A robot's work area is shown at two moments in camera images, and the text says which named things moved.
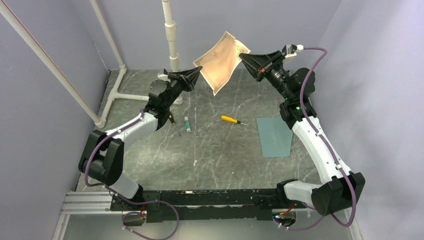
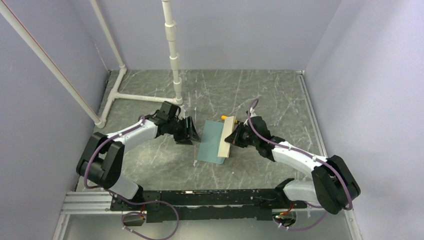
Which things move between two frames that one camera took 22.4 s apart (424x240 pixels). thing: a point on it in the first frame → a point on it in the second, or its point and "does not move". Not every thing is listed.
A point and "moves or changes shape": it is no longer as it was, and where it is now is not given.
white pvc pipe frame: x=99 y=121 does not move
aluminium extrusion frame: x=81 y=203 does not move
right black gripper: x=260 y=65 → x=232 y=138
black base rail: x=162 y=205 does not move
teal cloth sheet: x=275 y=137 moves or changes shape
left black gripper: x=189 y=80 → x=188 y=133
